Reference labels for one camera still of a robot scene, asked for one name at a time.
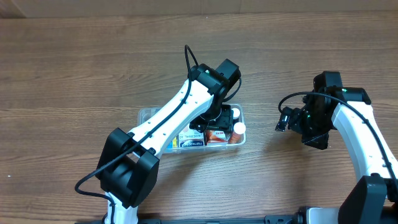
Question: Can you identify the black bottle white cap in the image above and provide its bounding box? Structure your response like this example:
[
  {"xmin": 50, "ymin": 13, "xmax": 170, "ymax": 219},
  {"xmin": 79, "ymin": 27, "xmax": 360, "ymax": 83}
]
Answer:
[{"xmin": 231, "ymin": 108, "xmax": 241, "ymax": 122}]

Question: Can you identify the red medicine box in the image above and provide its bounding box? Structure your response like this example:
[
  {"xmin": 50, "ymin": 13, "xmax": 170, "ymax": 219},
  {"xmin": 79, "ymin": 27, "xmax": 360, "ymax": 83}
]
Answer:
[{"xmin": 205, "ymin": 130, "xmax": 228, "ymax": 146}]

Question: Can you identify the orange bottle white cap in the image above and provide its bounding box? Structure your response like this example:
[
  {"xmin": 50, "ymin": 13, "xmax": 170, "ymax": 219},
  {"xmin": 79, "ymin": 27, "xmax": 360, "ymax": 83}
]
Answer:
[{"xmin": 228, "ymin": 122, "xmax": 246, "ymax": 144}]

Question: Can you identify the white Hansaplast box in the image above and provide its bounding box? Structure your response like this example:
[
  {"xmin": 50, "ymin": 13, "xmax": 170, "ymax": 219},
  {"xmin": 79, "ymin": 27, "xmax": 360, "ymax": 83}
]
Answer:
[{"xmin": 178, "ymin": 128, "xmax": 205, "ymax": 147}]

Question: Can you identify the blue yellow VapoDrops box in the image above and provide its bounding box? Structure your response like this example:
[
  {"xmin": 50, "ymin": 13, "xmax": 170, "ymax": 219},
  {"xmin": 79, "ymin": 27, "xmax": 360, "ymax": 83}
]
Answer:
[{"xmin": 166, "ymin": 137, "xmax": 178, "ymax": 151}]

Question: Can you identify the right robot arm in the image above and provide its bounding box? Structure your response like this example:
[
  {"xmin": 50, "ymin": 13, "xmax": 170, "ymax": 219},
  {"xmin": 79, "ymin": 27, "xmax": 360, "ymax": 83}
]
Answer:
[{"xmin": 275, "ymin": 71, "xmax": 397, "ymax": 223}]

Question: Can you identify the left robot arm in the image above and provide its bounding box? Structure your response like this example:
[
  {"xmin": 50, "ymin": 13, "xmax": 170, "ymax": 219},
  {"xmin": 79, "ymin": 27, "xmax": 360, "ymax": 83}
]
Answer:
[{"xmin": 96, "ymin": 59, "xmax": 241, "ymax": 223}]

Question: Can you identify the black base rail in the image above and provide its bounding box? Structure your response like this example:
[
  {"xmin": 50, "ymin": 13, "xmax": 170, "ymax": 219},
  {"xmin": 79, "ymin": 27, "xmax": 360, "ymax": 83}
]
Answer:
[{"xmin": 74, "ymin": 213, "xmax": 308, "ymax": 224}]

